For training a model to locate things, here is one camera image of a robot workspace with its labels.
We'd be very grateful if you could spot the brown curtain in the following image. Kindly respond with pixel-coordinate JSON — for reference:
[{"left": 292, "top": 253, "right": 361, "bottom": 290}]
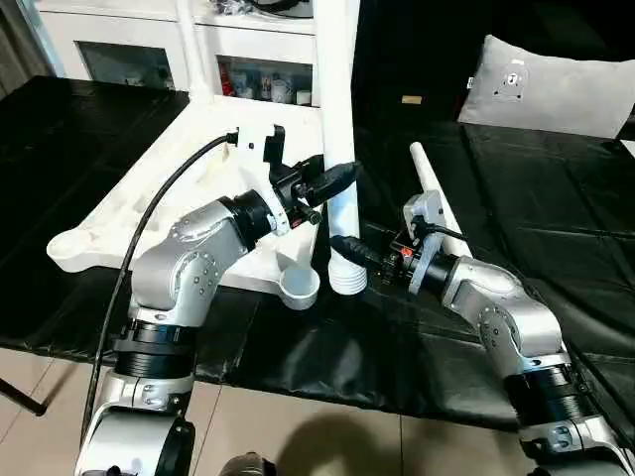
[{"left": 0, "top": 0, "right": 51, "bottom": 95}]

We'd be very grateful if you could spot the black metal frame bar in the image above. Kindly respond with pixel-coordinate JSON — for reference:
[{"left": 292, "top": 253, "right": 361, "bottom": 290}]
[{"left": 0, "top": 379, "right": 49, "bottom": 417}]

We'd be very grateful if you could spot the white plastic table top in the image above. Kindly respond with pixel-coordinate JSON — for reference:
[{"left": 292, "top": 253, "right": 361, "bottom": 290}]
[{"left": 47, "top": 93, "right": 328, "bottom": 311}]

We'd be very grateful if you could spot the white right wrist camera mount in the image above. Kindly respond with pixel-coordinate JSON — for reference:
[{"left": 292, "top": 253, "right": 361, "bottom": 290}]
[{"left": 402, "top": 192, "right": 447, "bottom": 294}]

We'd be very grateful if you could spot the white cabinet with glass doors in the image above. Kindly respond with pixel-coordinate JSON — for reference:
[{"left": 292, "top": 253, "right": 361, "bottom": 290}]
[{"left": 37, "top": 0, "right": 318, "bottom": 108}]

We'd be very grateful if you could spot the black mat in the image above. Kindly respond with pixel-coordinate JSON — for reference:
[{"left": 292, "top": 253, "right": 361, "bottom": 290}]
[{"left": 0, "top": 73, "right": 635, "bottom": 432}]

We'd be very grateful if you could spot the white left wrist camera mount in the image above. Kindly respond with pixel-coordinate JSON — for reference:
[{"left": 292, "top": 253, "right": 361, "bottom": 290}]
[{"left": 235, "top": 123, "right": 292, "bottom": 237}]

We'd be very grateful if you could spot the grey bag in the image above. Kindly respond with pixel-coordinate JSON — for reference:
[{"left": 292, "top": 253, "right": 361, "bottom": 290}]
[{"left": 247, "top": 0, "right": 317, "bottom": 19}]

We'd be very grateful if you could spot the grey cushion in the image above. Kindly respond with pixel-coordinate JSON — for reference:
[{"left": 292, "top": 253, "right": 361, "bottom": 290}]
[{"left": 455, "top": 34, "right": 635, "bottom": 140}]

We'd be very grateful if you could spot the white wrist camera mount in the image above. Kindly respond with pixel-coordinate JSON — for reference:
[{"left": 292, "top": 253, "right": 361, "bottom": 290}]
[
  {"left": 235, "top": 123, "right": 292, "bottom": 237},
  {"left": 402, "top": 192, "right": 447, "bottom": 294}
]

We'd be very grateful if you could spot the white plastic table leg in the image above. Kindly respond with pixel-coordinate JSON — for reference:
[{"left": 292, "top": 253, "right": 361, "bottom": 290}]
[
  {"left": 409, "top": 142, "right": 475, "bottom": 262},
  {"left": 312, "top": 0, "right": 371, "bottom": 297},
  {"left": 176, "top": 0, "right": 214, "bottom": 108}
]

